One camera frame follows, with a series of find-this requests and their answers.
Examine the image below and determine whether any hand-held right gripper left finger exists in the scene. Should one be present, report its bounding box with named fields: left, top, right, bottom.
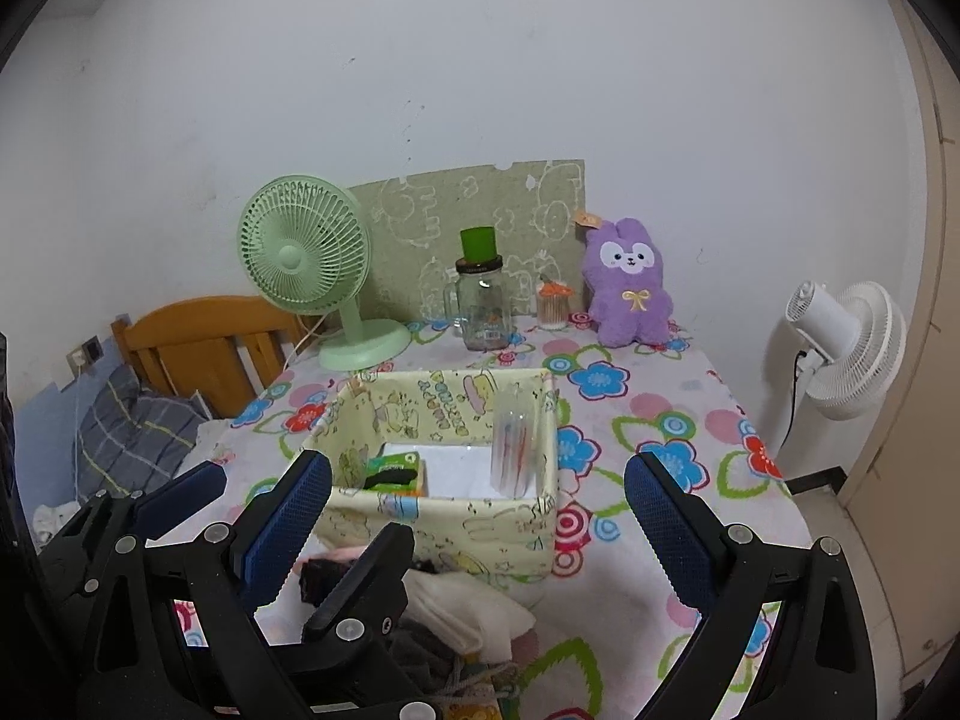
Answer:
left=112, top=450, right=436, bottom=720

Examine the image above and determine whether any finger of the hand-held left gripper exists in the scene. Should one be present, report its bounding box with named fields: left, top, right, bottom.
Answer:
left=300, top=522, right=418, bottom=643
left=37, top=461, right=227, bottom=601

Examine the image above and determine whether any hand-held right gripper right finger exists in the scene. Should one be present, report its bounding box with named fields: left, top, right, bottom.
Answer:
left=625, top=452, right=880, bottom=720

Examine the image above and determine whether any black cloth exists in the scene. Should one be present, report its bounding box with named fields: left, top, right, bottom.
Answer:
left=298, top=555, right=356, bottom=607

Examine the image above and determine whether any grey cloth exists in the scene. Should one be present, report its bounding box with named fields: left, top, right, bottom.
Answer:
left=390, top=624, right=470, bottom=695

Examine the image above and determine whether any yellow printed fabric storage box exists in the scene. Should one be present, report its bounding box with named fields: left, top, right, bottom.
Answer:
left=309, top=370, right=560, bottom=587

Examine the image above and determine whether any white tissue pack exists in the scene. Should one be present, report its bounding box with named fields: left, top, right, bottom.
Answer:
left=403, top=568, right=539, bottom=662

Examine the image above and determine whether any grey plaid blanket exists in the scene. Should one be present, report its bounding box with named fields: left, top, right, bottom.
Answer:
left=72, top=366, right=212, bottom=500

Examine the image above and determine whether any green tissue packet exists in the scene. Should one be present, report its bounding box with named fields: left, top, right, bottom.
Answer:
left=363, top=450, right=430, bottom=497

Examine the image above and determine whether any crumpled white cloth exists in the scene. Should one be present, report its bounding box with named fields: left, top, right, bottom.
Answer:
left=31, top=504, right=79, bottom=544

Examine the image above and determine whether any floral tablecloth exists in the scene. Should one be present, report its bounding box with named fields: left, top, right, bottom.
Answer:
left=172, top=313, right=815, bottom=720

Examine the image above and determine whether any wooden chair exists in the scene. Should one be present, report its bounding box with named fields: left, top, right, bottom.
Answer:
left=111, top=295, right=317, bottom=421

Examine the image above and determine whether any clear plastic package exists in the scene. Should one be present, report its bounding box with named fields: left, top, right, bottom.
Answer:
left=488, top=381, right=546, bottom=497

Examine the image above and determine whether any purple plush bunny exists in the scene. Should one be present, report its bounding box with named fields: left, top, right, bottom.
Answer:
left=573, top=213, right=677, bottom=350

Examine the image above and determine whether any small jar with orange lid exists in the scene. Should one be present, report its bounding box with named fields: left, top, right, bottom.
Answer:
left=535, top=279, right=574, bottom=330

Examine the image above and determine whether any white standing fan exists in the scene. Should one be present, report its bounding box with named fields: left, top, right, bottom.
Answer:
left=783, top=279, right=909, bottom=422

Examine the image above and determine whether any green desk fan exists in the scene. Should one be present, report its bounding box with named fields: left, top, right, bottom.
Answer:
left=239, top=175, right=413, bottom=373

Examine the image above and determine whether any glass jar mug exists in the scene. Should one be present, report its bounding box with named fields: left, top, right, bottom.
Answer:
left=443, top=256, right=516, bottom=353

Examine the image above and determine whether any green plastic cup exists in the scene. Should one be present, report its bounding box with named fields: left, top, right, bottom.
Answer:
left=459, top=225, right=500, bottom=264

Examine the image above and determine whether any green printed board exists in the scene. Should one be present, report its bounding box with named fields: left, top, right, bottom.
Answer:
left=346, top=159, right=587, bottom=325

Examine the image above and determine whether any beige rope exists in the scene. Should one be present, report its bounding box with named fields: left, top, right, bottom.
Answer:
left=439, top=656, right=527, bottom=720

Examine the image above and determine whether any wall socket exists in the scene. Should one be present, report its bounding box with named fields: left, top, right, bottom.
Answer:
left=67, top=335, right=106, bottom=377

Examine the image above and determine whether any black fan cable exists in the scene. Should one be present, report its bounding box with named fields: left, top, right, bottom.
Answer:
left=778, top=349, right=809, bottom=470

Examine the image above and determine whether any white fan cable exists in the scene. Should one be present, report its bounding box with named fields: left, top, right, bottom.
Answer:
left=294, top=313, right=332, bottom=362

